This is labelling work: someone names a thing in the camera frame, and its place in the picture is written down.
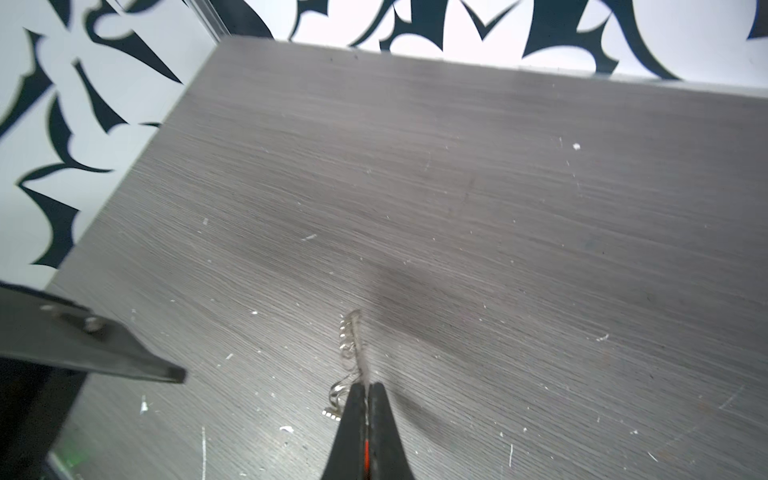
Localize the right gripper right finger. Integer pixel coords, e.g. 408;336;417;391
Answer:
367;383;415;480

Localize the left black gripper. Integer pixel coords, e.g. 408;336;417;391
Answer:
1;282;186;479

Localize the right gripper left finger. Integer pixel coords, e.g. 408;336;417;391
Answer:
321;383;368;480

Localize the silver keyring chain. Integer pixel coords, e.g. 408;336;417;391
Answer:
322;308;365;419

